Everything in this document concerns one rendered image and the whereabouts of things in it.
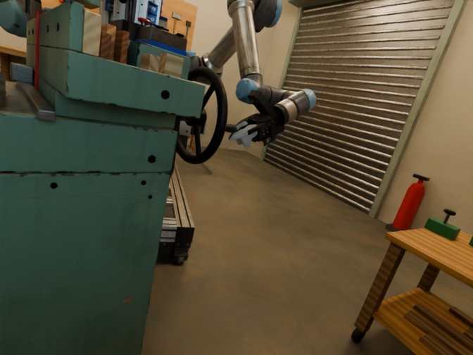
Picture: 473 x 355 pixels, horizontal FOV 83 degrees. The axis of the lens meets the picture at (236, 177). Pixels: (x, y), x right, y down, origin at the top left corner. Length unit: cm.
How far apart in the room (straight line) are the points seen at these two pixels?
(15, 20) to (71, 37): 86
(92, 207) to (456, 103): 303
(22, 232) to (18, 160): 12
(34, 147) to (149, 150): 18
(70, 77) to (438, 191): 301
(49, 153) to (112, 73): 17
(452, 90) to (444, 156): 60
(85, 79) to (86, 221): 26
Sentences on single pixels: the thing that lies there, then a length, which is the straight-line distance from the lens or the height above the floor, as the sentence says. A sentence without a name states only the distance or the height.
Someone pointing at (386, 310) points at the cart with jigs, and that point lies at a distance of 144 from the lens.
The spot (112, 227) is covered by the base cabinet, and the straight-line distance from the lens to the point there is 59.
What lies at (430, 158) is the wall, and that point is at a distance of 316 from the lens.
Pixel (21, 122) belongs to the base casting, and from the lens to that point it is 50.
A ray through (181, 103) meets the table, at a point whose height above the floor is 86.
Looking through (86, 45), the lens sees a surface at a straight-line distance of 43.
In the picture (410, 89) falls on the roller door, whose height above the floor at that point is 137.
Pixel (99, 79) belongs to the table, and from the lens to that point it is 43.
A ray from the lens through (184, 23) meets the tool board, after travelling 429.
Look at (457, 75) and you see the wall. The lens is 325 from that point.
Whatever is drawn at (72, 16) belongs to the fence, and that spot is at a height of 94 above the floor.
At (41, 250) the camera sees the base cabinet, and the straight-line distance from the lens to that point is 58.
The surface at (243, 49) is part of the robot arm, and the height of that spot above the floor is 105.
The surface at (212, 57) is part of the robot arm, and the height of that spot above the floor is 104.
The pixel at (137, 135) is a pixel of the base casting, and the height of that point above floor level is 78.
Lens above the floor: 89
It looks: 16 degrees down
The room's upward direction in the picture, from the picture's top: 14 degrees clockwise
